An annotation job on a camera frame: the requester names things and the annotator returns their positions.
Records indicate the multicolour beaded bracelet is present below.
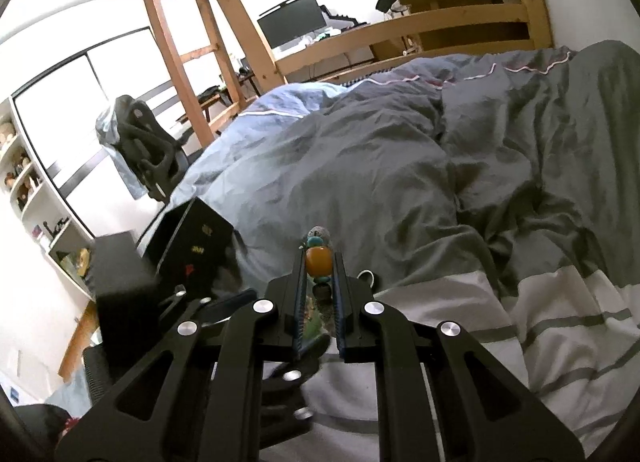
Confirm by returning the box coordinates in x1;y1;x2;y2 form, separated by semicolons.
298;225;338;338

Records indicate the black jewelry box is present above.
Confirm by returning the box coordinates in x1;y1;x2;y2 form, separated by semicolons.
143;197;234;297

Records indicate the white shelf unit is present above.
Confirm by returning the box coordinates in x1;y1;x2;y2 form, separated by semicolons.
1;97;92;300

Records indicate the black office chair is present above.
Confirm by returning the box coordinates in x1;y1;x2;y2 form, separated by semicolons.
117;96;196;202

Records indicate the light blue hanging shirt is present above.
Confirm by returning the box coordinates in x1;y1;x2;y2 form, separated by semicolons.
96;95;148;200

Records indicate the white sliding wardrobe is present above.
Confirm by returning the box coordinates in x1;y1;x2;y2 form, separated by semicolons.
14;28;191;236

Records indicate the wooden folding table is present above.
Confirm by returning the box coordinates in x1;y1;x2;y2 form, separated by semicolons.
198;67;260;123

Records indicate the black computer monitor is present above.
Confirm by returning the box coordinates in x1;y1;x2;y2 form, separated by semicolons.
257;0;326;48

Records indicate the wooden ladder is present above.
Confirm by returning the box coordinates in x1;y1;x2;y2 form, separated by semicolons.
143;0;247;147

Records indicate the wooden loft bed frame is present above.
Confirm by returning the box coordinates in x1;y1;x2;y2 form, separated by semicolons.
19;0;556;89

